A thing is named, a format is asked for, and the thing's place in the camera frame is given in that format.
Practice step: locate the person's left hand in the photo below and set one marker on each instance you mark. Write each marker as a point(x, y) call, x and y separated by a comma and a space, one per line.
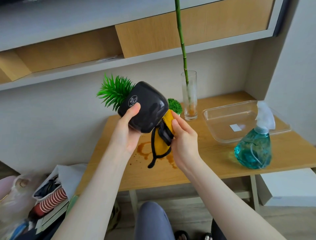
point(124, 134)

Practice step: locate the person's right hand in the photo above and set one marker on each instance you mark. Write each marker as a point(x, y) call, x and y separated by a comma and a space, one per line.
point(185, 145)

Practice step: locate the person's right thumb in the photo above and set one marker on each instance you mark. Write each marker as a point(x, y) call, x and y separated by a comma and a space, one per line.
point(176, 128)

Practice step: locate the person's left thumb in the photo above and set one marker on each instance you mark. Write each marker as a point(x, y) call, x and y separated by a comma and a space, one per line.
point(132, 113)

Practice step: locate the black plant pot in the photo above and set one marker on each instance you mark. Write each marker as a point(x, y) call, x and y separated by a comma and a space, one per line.
point(148, 106)

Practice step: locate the yellow cloth with black trim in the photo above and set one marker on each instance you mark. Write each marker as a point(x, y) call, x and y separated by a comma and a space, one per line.
point(160, 147)

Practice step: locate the person's left forearm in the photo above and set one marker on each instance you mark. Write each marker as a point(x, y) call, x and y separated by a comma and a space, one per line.
point(98, 192)

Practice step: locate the person's right forearm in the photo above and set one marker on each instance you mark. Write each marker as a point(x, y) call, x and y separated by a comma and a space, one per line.
point(222, 205)

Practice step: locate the small round green plant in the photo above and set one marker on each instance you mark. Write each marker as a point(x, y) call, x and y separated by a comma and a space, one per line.
point(175, 105)

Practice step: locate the tall clear glass vase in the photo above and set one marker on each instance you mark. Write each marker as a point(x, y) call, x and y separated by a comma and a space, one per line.
point(190, 103)

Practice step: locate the green artificial spiky plant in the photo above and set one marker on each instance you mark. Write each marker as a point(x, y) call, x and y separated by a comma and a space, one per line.
point(114, 90)

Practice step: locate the brown liquid spill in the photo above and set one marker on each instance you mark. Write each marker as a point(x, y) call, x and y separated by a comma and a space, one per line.
point(142, 149)

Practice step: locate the wooden table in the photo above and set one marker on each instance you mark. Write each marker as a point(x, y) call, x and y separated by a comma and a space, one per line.
point(217, 158)

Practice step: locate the clear plastic tray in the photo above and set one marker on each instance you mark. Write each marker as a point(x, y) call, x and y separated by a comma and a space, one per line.
point(229, 116)

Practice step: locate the white paper sheet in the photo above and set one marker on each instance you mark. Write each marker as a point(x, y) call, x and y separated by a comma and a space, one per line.
point(107, 58)

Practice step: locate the blue spray bottle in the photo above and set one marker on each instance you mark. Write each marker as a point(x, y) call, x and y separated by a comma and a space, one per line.
point(254, 148)

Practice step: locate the white paper bag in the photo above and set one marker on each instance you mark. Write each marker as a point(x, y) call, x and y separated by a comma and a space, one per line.
point(71, 175)

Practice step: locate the green bamboo stalk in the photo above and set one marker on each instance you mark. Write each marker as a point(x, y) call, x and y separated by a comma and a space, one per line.
point(181, 39)

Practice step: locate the person's left leg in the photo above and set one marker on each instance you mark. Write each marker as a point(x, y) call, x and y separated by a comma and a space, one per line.
point(153, 222)

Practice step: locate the person's leg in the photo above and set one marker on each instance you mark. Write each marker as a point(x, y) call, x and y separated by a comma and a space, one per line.
point(153, 222)
point(218, 232)

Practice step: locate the person's right leg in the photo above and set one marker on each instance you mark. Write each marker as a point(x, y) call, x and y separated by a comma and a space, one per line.
point(218, 232)

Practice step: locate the red striped paper cups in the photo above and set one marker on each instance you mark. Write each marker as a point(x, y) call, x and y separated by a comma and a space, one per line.
point(53, 200)

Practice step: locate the white box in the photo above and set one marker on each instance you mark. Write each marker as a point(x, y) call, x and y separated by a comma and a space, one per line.
point(288, 188)

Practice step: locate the stack of books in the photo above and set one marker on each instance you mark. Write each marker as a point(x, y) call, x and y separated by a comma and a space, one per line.
point(53, 216)

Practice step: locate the translucent plastic bag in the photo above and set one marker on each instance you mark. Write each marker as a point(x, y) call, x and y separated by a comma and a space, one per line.
point(14, 197)

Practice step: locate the grey and wood wall shelf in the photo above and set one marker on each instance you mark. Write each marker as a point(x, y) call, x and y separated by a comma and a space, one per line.
point(74, 22)

